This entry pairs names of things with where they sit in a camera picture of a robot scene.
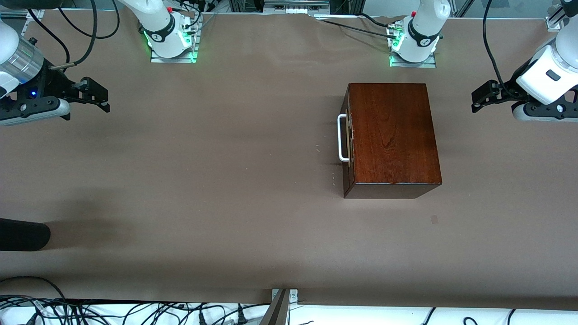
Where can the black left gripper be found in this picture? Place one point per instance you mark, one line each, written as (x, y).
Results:
(513, 85)

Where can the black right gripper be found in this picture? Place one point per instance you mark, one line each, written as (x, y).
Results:
(50, 84)

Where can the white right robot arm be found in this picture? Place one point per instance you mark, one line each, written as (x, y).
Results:
(162, 27)

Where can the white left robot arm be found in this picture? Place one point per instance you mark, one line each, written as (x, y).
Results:
(422, 31)

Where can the dark brown wooden cabinet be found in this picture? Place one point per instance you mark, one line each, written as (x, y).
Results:
(393, 135)

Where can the black cylindrical object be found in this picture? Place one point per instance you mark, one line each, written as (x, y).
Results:
(22, 234)

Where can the brown table cover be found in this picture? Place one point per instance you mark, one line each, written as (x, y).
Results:
(226, 203)

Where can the dark grey profile beam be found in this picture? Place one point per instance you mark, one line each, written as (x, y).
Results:
(275, 313)

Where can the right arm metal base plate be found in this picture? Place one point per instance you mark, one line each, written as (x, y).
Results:
(174, 60)

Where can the aluminium corner bracket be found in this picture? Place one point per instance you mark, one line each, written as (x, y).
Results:
(555, 20)
(36, 14)

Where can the silver metal bracket plate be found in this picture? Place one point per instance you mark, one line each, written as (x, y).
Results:
(293, 295)

